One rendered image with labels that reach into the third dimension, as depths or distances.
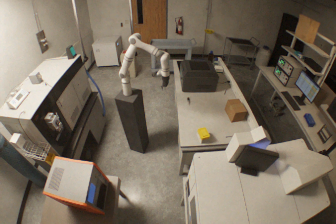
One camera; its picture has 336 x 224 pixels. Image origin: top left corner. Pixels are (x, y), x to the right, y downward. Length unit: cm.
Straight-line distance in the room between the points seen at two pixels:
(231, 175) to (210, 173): 12
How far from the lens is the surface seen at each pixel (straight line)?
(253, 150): 79
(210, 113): 189
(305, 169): 97
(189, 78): 200
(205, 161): 89
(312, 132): 254
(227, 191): 86
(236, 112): 178
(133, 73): 405
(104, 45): 455
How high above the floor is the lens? 222
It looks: 41 degrees down
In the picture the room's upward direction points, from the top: 1 degrees clockwise
